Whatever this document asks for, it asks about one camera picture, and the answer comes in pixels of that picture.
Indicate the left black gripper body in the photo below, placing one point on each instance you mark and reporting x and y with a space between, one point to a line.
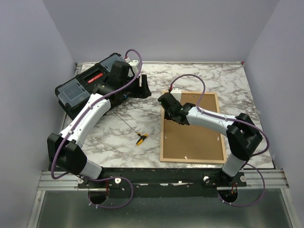
134 90

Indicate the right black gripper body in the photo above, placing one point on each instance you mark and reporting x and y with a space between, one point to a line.
167 116

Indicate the wooden picture frame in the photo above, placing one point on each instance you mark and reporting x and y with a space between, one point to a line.
189 143

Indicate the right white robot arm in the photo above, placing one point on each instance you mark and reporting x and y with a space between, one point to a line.
243 136

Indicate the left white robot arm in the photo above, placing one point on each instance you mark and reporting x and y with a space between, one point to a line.
65 148

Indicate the yellow black hex key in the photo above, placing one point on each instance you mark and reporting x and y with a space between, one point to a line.
142 137

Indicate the black plastic toolbox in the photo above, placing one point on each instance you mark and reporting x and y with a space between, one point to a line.
104 77

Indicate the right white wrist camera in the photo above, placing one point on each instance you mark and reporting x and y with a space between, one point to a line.
176 92

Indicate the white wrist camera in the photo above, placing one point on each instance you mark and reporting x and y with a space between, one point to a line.
133 63
176 92

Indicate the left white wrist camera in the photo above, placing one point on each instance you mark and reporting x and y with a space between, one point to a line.
133 63

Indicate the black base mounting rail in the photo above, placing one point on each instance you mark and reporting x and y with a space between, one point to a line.
162 182

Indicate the aluminium extrusion rail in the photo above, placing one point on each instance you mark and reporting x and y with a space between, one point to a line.
67 182

